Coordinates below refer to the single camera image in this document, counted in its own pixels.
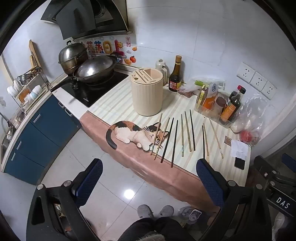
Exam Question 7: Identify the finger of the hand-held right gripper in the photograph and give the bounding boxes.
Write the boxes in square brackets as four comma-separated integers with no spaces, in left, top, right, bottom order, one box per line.
[281,153,296,168]
[253,155,279,194]

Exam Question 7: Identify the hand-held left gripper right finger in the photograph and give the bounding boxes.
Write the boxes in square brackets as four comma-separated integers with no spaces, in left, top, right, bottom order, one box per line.
[196,158,275,241]

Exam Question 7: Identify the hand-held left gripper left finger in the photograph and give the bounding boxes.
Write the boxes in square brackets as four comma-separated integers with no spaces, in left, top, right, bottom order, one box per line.
[26,158,103,241]

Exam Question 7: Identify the light wooden chopstick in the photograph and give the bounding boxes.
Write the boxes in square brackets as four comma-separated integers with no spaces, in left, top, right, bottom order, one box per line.
[203,124,210,163]
[184,111,192,152]
[151,113,163,155]
[154,117,170,160]

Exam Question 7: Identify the beige round utensil holder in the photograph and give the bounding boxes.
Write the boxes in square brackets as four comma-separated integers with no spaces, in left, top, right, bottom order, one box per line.
[131,68,164,116]

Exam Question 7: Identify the black phone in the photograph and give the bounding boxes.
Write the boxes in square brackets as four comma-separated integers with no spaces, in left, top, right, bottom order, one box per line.
[234,156,246,170]

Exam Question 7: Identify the white tissue paper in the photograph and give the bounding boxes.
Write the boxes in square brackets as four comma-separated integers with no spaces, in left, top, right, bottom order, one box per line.
[231,140,249,160]

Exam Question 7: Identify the red tomato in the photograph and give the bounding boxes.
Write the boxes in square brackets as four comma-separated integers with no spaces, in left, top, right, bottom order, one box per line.
[239,130,255,143]

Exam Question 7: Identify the clear plastic packaging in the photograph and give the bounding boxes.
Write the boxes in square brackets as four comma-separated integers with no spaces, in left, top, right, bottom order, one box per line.
[178,206,203,224]

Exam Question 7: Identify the striped cat print tablecloth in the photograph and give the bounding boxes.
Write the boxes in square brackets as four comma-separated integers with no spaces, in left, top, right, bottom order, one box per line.
[79,75,252,212]

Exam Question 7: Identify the grey slipper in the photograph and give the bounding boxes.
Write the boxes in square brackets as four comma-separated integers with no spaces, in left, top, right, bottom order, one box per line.
[137,204,154,219]
[158,205,174,218]

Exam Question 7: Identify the clear plastic bag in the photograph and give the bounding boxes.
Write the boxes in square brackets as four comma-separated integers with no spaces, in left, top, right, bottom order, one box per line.
[231,94,275,146]

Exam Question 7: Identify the blue kitchen cabinet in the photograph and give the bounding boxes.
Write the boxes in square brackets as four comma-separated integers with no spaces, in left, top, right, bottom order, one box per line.
[3,95,83,186]

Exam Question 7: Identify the dark bottle with orange label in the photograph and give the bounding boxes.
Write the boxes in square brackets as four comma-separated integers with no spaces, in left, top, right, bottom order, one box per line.
[220,91,242,125]

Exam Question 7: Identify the clear plastic bin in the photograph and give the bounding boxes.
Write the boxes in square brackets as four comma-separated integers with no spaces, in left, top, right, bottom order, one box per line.
[194,81,242,128]

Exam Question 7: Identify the person's legs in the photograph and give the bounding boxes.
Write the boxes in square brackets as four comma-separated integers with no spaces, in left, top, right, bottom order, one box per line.
[118,217,195,241]

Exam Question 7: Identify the brown lid jar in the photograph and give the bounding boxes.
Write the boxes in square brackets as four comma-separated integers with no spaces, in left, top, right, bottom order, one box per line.
[214,97,227,115]

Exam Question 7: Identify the red cap bottle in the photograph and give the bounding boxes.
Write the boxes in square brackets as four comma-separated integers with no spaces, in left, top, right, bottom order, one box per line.
[228,85,247,105]

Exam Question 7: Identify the orange seasoning packet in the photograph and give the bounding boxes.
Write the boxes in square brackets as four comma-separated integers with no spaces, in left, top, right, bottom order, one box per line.
[203,82,219,110]

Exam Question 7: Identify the yellow seasoning box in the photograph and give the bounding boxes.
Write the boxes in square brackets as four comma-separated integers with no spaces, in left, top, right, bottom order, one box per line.
[196,85,207,104]

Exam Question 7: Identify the black induction cooktop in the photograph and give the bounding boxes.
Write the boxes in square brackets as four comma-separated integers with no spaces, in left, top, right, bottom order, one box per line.
[51,70,129,108]

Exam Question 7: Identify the steel sink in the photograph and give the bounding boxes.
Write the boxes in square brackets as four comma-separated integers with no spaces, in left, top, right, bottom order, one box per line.
[0,111,18,164]

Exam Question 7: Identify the black wok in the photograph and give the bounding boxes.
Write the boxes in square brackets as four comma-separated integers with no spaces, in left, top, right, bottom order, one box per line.
[50,68,116,93]

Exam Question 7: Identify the metal dish rack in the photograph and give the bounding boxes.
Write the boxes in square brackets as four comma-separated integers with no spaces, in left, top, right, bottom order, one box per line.
[7,66,50,114]

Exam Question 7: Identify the dark sauce bottle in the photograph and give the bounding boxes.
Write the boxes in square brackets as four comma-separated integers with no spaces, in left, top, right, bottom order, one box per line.
[169,55,183,93]

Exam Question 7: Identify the stainless wok lid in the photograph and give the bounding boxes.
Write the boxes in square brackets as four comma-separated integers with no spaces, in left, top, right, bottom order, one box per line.
[77,56,117,77]

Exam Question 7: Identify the stack of white bowls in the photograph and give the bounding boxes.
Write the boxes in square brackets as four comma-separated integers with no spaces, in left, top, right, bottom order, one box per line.
[7,79,22,98]

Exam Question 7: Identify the white thermos bottle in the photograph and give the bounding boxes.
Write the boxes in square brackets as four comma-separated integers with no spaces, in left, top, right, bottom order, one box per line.
[155,59,167,87]

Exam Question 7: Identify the stainless steamer pot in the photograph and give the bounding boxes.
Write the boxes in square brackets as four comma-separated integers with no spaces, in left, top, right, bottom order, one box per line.
[58,40,89,75]

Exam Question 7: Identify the wooden cutting board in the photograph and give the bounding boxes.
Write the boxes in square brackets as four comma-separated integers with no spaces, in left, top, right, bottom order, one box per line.
[29,39,43,70]

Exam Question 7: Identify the black range hood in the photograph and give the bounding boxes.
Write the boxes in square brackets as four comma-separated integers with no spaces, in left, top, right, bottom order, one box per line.
[40,0,133,41]

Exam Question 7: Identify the white wall outlet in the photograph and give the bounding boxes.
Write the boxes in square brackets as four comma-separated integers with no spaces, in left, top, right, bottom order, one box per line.
[261,81,278,101]
[236,61,256,79]
[249,71,269,90]

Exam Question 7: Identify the colourful wall sticker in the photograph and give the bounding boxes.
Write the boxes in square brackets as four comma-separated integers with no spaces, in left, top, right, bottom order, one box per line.
[80,36,138,66]

